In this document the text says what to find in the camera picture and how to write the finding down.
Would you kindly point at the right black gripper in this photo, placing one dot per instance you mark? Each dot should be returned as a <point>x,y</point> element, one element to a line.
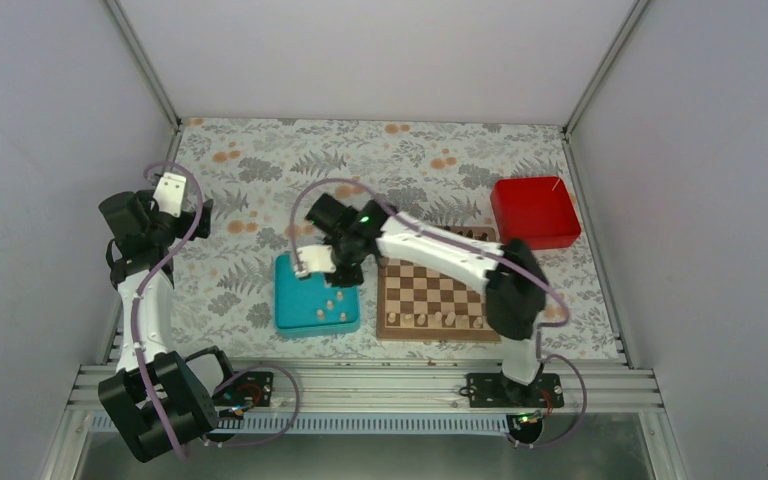
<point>353,277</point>

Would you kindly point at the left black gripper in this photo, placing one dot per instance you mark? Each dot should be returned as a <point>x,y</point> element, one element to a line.
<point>204,228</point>

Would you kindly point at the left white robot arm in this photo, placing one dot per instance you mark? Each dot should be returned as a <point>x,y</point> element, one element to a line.
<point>155,400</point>

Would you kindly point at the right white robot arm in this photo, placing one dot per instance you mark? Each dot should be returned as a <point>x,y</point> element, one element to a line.
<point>508,275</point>

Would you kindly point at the wooden chess board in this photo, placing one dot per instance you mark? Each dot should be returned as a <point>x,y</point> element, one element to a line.
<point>406,288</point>

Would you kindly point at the floral patterned table mat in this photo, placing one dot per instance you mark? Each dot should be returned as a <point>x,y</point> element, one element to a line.
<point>257,170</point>

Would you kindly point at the teal plastic tray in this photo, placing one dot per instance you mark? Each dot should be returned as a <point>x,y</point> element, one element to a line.
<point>296,302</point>

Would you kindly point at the red plastic box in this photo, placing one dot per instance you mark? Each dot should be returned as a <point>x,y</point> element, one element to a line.
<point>537,210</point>

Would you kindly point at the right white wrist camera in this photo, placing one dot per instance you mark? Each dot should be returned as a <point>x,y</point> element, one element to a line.
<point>314,259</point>

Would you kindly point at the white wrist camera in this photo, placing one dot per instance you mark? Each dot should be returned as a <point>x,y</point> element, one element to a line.
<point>169,193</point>
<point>314,259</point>

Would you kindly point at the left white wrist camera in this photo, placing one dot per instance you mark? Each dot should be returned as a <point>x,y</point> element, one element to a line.
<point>169,193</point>

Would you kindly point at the aluminium front rail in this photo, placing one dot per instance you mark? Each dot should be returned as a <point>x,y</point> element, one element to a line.
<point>401,398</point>

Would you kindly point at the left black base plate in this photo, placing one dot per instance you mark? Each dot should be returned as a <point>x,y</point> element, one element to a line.
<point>252,389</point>

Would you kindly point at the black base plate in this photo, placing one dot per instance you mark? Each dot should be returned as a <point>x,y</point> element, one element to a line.
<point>494,390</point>
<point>252,389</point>

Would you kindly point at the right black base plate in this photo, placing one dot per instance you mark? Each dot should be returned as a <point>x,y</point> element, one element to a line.
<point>494,390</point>

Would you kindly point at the left aluminium frame post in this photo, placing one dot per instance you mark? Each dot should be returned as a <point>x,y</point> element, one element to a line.
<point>142,61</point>

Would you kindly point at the aluminium frame post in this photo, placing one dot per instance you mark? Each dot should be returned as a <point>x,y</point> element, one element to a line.
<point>142,61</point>
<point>624,33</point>

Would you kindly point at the right aluminium frame post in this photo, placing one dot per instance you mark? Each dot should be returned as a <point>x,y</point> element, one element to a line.
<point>624,33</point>

